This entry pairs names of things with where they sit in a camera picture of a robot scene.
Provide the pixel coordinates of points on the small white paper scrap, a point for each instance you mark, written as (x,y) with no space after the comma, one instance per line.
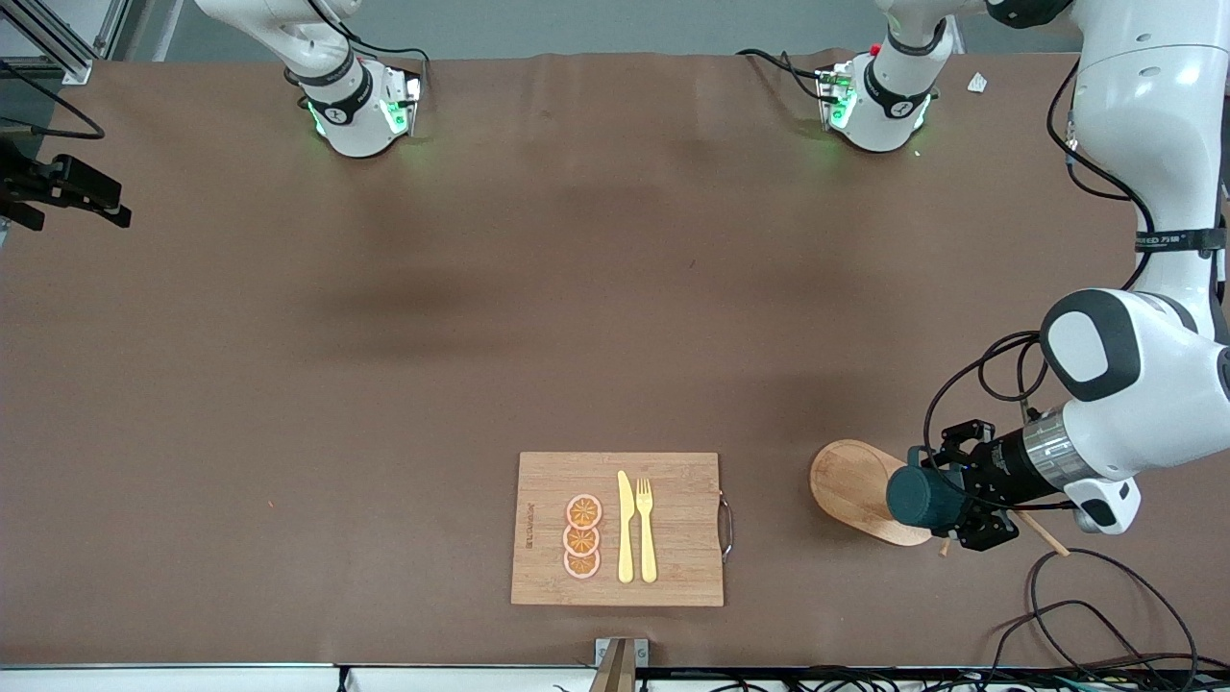
(978,83)

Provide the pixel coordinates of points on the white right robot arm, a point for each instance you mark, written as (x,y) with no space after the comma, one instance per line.
(356,125)

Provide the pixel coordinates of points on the yellow plastic fork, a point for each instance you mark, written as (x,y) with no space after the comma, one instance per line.
(648,548)

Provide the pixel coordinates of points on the aluminium frame post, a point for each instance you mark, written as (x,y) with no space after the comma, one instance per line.
(620,673)

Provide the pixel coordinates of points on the white desk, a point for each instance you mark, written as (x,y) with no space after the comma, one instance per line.
(192,680)

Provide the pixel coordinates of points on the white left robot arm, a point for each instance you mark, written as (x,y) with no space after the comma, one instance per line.
(1143,125)

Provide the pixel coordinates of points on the wooden mug tree stand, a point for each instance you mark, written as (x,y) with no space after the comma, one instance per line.
(850,485)

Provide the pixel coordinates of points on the yellow plastic knife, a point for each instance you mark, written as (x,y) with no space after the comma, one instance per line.
(626,538)

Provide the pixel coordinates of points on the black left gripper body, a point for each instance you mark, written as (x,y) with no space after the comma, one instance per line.
(1002,466)

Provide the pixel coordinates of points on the metal base connector bracket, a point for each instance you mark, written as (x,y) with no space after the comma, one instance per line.
(834,96)
(404,101)

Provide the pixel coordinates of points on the bamboo cutting board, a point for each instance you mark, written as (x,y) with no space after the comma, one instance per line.
(673,481)

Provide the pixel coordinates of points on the orange slice toy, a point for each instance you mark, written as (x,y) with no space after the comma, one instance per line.
(581,565)
(581,541)
(584,511)

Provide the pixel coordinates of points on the aluminium frame profile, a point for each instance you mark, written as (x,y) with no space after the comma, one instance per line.
(58,53)

